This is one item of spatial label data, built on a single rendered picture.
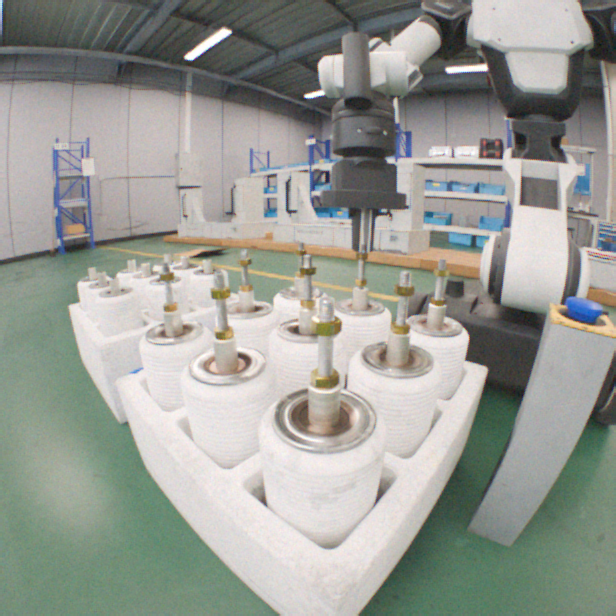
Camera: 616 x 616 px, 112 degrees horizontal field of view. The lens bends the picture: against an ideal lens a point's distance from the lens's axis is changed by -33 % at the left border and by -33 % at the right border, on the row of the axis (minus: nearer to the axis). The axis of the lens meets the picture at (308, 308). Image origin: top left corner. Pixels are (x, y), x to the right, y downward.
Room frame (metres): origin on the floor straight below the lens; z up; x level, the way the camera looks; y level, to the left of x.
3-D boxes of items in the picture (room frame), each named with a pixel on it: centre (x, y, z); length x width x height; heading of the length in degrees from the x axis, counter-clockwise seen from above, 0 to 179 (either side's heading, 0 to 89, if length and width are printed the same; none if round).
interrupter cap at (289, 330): (0.34, 0.00, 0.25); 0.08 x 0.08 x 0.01
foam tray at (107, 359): (0.70, 0.41, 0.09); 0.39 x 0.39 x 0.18; 50
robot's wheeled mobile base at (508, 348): (0.73, -0.64, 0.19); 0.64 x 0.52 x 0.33; 141
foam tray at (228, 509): (0.34, 0.00, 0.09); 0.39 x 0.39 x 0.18; 49
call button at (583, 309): (0.21, -0.27, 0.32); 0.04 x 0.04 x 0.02
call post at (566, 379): (0.21, -0.27, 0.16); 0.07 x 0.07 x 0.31; 49
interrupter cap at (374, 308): (0.43, -0.08, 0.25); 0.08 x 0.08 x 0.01
